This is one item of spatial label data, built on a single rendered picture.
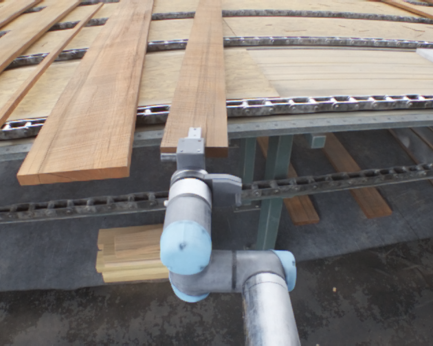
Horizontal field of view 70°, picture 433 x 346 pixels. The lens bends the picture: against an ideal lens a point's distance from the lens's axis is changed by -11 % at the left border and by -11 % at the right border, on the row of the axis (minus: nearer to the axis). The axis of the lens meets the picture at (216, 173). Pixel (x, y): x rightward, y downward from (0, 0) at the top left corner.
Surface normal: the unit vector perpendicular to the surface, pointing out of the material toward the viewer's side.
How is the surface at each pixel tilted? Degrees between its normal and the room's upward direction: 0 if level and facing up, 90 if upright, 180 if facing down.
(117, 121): 0
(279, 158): 90
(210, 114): 0
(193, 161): 90
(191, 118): 0
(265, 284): 17
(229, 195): 90
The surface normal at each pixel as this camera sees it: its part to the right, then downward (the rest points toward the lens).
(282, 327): 0.26, -0.90
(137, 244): 0.00, -0.79
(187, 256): 0.00, 0.62
